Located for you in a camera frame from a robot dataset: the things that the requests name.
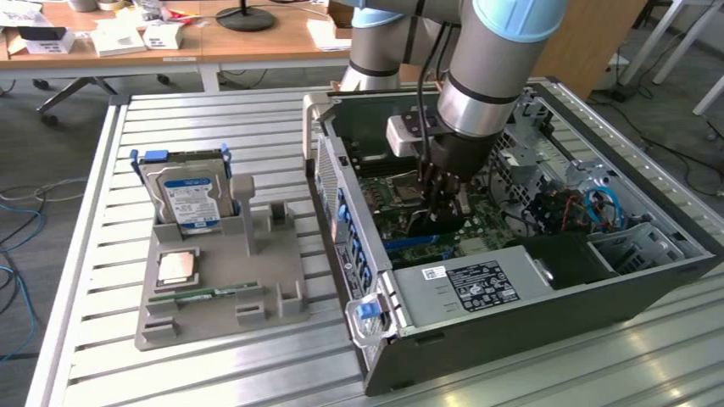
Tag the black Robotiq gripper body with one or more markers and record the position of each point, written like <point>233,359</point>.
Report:
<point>464,152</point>

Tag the black graphics card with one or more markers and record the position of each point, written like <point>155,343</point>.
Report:
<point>435,229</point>

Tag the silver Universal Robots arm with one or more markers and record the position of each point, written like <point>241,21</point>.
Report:
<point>480,85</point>

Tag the CPU socket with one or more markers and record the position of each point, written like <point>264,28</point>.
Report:
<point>404,191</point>

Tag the green motherboard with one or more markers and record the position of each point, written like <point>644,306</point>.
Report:
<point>489,216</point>

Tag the blue expansion slot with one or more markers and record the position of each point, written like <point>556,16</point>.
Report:
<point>412,242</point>

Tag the perforated metal drive cage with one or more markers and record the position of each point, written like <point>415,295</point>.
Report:
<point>525,174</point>

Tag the grey power supply unit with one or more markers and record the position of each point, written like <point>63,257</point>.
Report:
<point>424,305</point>

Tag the blue case latch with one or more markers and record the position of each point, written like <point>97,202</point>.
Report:
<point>367,310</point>

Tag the wooden cabinet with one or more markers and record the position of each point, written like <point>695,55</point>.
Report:
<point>588,42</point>

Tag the open black PC case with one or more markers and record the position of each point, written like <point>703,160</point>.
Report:
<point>509,339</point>

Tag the grey disk bay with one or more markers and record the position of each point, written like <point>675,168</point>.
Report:
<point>639,250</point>

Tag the white paper stack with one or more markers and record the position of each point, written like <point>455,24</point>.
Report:
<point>325,38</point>

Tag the brown cardboard box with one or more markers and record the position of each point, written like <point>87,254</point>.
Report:
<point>339,17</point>

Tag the grey parts rack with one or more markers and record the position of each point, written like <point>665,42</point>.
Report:
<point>225,263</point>

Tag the hard disk with blue caddy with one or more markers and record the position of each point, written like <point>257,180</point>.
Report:
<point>189,199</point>

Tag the green RAM stick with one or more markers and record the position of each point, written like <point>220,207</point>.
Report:
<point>203,292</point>

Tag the copper-toned CPU chip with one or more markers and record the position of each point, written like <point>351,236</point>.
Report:
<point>176,268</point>

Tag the black round lamp base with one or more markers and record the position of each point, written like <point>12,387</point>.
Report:
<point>245,20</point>

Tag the small white printed box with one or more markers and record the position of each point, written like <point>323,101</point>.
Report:
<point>163,38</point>

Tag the flat white box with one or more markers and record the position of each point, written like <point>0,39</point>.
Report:
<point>119,42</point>

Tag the grey chair base with casters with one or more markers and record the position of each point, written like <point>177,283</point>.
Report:
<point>61,95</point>

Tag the tape roll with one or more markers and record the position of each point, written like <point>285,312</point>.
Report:
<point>108,5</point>

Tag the grey cup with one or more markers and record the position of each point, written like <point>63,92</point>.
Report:
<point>83,5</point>

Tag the white box with black lid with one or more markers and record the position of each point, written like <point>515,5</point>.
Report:
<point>45,40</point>

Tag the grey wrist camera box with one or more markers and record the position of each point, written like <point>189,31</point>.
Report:
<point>404,135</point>

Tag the white table frame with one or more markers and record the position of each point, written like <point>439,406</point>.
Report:
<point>651,38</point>

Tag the wooden desk with white frame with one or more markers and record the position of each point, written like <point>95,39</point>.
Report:
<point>255,46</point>

